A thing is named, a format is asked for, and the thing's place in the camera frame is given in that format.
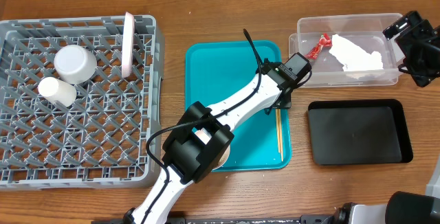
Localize white paper cup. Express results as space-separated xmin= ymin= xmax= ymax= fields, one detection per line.
xmin=38 ymin=77 xmax=76 ymax=107

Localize clear plastic waste bin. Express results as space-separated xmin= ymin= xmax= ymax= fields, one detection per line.
xmin=289 ymin=13 xmax=404 ymax=88

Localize white tissue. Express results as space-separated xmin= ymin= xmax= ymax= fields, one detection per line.
xmin=329 ymin=34 xmax=384 ymax=71

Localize large white plate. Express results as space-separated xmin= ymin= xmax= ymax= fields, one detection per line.
xmin=121 ymin=12 xmax=135 ymax=78

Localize wooden chopstick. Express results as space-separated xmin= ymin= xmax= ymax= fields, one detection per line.
xmin=276 ymin=109 xmax=284 ymax=162
xmin=275 ymin=109 xmax=282 ymax=154

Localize small white dish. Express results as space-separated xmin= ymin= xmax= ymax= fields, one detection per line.
xmin=195 ymin=130 xmax=231 ymax=170

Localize black rectangular tray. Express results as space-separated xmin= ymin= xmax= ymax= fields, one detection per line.
xmin=307 ymin=99 xmax=413 ymax=166

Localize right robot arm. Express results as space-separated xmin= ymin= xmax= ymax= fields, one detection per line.
xmin=379 ymin=10 xmax=439 ymax=224

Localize red snack wrapper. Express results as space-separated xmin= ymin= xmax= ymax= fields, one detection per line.
xmin=305 ymin=33 xmax=332 ymax=60

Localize teal plastic serving tray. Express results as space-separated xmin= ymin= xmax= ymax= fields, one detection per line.
xmin=185 ymin=41 xmax=292 ymax=172

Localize grey plastic dishwasher rack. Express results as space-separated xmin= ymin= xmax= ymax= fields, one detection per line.
xmin=1 ymin=15 xmax=164 ymax=190

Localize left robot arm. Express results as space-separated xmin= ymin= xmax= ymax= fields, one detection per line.
xmin=122 ymin=53 xmax=311 ymax=223

